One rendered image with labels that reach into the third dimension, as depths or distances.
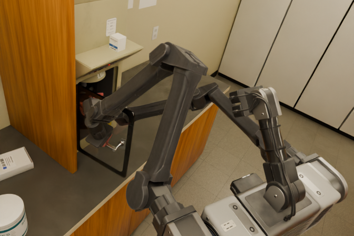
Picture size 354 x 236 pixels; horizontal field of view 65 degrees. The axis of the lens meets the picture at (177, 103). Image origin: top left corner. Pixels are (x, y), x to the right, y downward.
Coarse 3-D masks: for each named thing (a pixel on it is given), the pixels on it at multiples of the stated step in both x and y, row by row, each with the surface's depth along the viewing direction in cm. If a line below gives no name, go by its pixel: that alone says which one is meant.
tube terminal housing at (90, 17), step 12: (108, 0) 112; (120, 0) 118; (84, 12) 105; (96, 12) 110; (108, 12) 116; (120, 12) 122; (84, 24) 108; (96, 24) 113; (120, 24) 126; (84, 36) 111; (96, 36) 117; (108, 36) 123; (84, 48) 114; (96, 72) 127; (120, 72) 143; (120, 84) 148
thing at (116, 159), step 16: (80, 96) 118; (96, 96) 114; (80, 112) 124; (128, 112) 109; (80, 128) 129; (128, 128) 113; (80, 144) 135; (112, 144) 123; (128, 144) 118; (96, 160) 135; (112, 160) 129; (128, 160) 123
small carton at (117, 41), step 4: (112, 36) 118; (116, 36) 118; (120, 36) 119; (124, 36) 120; (112, 40) 118; (116, 40) 117; (120, 40) 118; (124, 40) 120; (112, 44) 119; (116, 44) 118; (120, 44) 119; (124, 44) 121; (112, 48) 120; (116, 48) 119; (120, 48) 120; (124, 48) 123
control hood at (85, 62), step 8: (128, 40) 131; (96, 48) 119; (104, 48) 120; (128, 48) 125; (136, 48) 126; (80, 56) 111; (88, 56) 112; (96, 56) 113; (104, 56) 115; (112, 56) 116; (120, 56) 118; (128, 56) 130; (80, 64) 108; (88, 64) 107; (96, 64) 108; (104, 64) 112; (80, 72) 110; (88, 72) 109
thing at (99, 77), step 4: (104, 72) 138; (92, 76) 131; (96, 76) 132; (100, 76) 134; (104, 76) 137; (84, 80) 130; (88, 80) 131; (92, 80) 131; (96, 80) 133; (100, 80) 134
